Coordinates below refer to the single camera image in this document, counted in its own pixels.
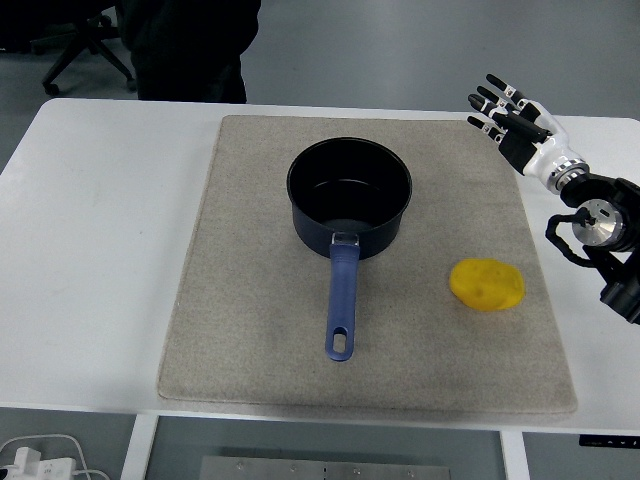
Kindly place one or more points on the person in dark clothing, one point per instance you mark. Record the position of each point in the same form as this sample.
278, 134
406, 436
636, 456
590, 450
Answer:
190, 50

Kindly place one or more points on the white table leg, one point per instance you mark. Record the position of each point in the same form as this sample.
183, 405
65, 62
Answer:
515, 457
137, 450

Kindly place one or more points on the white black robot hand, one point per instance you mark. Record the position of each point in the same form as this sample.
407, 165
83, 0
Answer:
547, 150

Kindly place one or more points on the yellow potato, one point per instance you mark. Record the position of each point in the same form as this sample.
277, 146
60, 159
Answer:
487, 285

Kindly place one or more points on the white power adapter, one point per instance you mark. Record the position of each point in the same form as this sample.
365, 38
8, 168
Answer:
32, 462

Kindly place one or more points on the beige fabric mat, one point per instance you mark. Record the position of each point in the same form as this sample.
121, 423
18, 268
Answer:
250, 325

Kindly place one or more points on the grey metal plate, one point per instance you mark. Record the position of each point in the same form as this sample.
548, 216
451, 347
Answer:
325, 470

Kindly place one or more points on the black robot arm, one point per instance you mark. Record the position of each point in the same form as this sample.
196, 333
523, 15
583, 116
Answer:
600, 220

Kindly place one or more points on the black office chair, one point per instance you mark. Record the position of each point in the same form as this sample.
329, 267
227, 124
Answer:
82, 47

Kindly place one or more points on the black table control panel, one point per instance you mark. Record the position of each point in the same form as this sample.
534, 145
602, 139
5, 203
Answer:
610, 441

